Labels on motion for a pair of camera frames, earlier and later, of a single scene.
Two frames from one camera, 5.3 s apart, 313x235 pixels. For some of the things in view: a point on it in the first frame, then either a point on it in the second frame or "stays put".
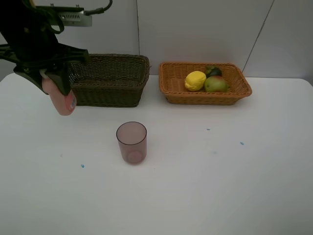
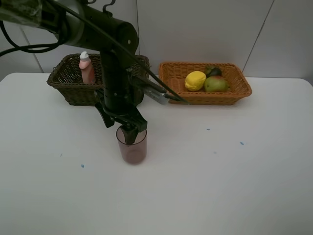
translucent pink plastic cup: [132, 137] stays put
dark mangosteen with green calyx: [211, 70] stays put
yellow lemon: [194, 81] stays put
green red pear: [215, 83] stays put
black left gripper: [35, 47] -> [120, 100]
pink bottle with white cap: [65, 104] -> [85, 65]
